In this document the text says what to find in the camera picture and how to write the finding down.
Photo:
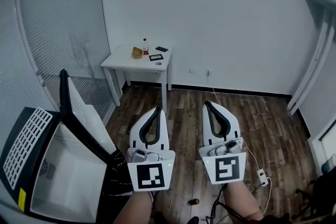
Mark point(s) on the brown cardboard box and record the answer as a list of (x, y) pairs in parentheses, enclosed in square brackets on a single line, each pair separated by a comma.
[(137, 53)]

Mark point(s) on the person's left forearm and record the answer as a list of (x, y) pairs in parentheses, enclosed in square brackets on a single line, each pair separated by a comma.
[(134, 207)]

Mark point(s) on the person's black right shoe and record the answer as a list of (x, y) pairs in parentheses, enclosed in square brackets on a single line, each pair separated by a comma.
[(193, 221)]

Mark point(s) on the teal water bottle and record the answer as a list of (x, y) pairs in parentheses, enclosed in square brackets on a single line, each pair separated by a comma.
[(329, 164)]

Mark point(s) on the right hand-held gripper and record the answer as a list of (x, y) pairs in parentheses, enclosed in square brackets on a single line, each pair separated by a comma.
[(227, 168)]

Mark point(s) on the white grid shelf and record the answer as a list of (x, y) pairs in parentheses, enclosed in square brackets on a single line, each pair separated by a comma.
[(12, 186)]

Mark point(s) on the clear bottle red label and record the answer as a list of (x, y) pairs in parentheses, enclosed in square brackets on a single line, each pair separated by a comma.
[(146, 48)]

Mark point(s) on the black framed flat panel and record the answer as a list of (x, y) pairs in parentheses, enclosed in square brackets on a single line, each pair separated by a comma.
[(156, 57)]

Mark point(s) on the white power strip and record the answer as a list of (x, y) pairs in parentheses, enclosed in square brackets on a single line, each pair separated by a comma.
[(262, 177)]

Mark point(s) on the person's right forearm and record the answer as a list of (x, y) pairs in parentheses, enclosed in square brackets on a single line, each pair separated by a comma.
[(241, 202)]

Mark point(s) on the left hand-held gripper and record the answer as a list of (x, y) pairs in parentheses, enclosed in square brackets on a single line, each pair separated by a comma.
[(151, 178)]

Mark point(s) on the black mini fridge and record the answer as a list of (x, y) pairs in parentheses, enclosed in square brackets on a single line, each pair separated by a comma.
[(68, 178)]

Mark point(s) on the black phone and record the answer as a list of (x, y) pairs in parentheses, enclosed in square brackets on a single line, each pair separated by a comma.
[(161, 48)]

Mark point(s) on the white side table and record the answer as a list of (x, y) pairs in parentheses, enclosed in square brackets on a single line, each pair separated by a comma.
[(123, 63)]

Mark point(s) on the red-capped dark bottle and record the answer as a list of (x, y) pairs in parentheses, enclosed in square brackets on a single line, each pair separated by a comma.
[(194, 202)]

